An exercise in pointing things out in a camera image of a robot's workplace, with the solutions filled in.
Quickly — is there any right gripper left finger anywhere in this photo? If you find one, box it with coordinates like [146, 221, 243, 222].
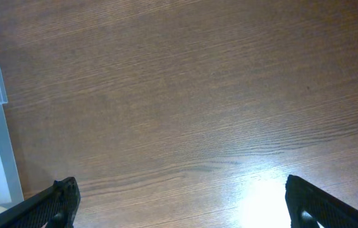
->
[0, 177, 80, 228]

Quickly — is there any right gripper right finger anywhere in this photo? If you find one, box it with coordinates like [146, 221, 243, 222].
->
[285, 175, 358, 228]

